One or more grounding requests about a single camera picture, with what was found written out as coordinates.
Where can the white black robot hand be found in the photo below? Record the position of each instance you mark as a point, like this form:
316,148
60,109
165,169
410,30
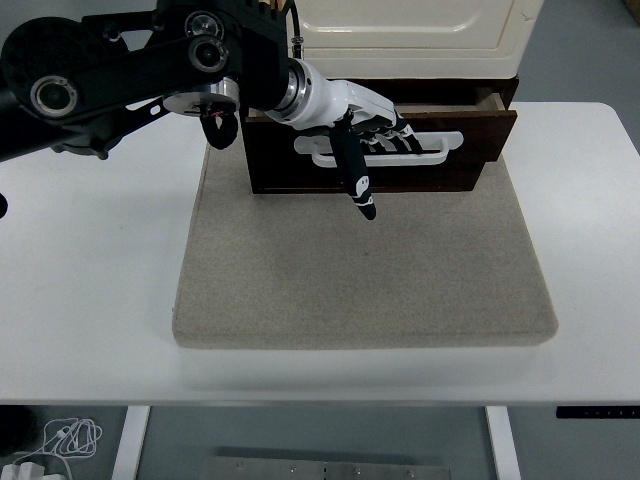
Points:
340,100

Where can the dark wooden drawer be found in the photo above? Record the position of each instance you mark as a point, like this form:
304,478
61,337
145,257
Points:
280,155

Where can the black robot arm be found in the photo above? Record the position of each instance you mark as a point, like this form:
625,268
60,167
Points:
125,65

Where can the dark wooden drawer housing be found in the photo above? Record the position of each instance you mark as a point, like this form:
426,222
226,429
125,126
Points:
425,83

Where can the cream plastic cabinet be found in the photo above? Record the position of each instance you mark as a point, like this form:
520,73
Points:
425,62

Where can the grey fabric mat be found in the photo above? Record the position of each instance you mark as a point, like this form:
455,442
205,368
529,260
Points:
360,270

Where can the brown cardboard box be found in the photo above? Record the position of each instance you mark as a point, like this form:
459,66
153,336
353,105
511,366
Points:
632,4

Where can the white table leg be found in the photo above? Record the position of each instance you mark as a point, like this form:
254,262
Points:
129,445
504,445

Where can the black table control panel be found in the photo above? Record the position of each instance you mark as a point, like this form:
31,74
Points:
600,412

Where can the black base part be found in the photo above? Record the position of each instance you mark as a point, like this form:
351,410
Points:
15,425

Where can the white power adapter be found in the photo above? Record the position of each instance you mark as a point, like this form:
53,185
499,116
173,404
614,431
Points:
22,472

